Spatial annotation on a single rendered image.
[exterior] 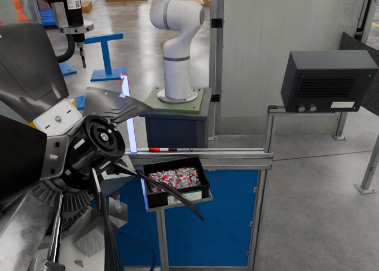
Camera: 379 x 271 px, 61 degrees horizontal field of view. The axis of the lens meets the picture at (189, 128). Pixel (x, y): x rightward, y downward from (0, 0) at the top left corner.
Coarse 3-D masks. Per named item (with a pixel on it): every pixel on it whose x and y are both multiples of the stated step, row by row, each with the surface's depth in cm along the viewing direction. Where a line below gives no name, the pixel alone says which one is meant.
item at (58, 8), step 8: (48, 0) 61; (56, 0) 61; (56, 8) 63; (64, 8) 63; (56, 16) 63; (64, 16) 64; (56, 24) 66; (64, 24) 65; (88, 24) 67; (64, 32) 65; (72, 32) 65; (80, 32) 65
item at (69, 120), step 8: (56, 104) 72; (64, 104) 72; (72, 104) 73; (48, 112) 71; (56, 112) 71; (64, 112) 72; (72, 112) 72; (40, 120) 70; (48, 120) 71; (64, 120) 72; (72, 120) 72; (80, 120) 72; (40, 128) 70; (48, 128) 70; (56, 128) 71; (64, 128) 71
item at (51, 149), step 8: (56, 136) 63; (64, 136) 65; (48, 144) 62; (64, 144) 66; (48, 152) 62; (56, 152) 64; (64, 152) 66; (48, 160) 63; (64, 160) 67; (48, 168) 63; (56, 168) 66; (48, 176) 64; (56, 176) 66
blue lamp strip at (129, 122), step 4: (124, 76) 110; (124, 80) 111; (124, 84) 111; (124, 88) 112; (128, 88) 112; (124, 92) 113; (128, 92) 113; (128, 120) 119; (132, 120) 119; (128, 124) 120; (132, 124) 120; (128, 128) 121; (132, 128) 121; (132, 132) 122; (132, 136) 123; (132, 140) 124; (132, 144) 125; (132, 148) 126
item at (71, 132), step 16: (80, 128) 66; (96, 128) 70; (112, 128) 75; (96, 144) 67; (112, 144) 71; (80, 160) 67; (96, 160) 67; (112, 160) 68; (64, 176) 69; (80, 176) 72; (80, 192) 72
